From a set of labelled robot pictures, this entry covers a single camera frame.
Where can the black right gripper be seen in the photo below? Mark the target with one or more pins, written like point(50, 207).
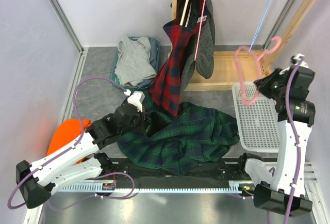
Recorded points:
point(264, 83)

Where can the orange garment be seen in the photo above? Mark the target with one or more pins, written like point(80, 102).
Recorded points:
point(65, 133)

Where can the red navy plaid skirt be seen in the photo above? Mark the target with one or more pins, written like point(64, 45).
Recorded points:
point(166, 87)

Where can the blue wire hanger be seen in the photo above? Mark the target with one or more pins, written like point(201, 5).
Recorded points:
point(260, 24)

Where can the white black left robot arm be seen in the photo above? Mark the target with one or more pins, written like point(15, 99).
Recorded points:
point(80, 159)

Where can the wooden clothes rack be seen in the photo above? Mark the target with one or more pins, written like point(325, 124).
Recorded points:
point(225, 71)

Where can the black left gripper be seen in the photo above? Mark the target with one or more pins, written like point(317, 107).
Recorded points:
point(145, 122)

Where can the aluminium corner profile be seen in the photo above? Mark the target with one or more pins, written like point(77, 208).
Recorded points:
point(67, 25)

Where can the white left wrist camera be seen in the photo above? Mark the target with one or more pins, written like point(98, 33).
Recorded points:
point(135, 98)

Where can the grey t-shirt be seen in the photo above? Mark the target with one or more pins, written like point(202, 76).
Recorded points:
point(133, 65)

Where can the green tie-dye garment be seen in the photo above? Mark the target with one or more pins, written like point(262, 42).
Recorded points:
point(117, 80)

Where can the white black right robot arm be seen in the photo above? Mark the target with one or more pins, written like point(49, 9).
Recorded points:
point(283, 191)

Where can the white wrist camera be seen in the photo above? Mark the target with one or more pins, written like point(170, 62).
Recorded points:
point(135, 98)
point(297, 59)

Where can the black dotted garment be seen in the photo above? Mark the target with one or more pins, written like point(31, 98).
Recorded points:
point(200, 49)

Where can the green plaid garment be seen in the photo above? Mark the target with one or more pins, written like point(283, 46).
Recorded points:
point(177, 144)

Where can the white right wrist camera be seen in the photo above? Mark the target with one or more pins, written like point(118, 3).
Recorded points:
point(297, 59)

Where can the white plastic laundry basket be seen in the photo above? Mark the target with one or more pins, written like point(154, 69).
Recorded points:
point(257, 123)

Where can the light blue cable duct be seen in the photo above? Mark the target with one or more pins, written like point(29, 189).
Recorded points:
point(98, 187)

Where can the teal plastic basin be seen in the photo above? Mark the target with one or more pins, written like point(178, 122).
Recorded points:
point(113, 75)

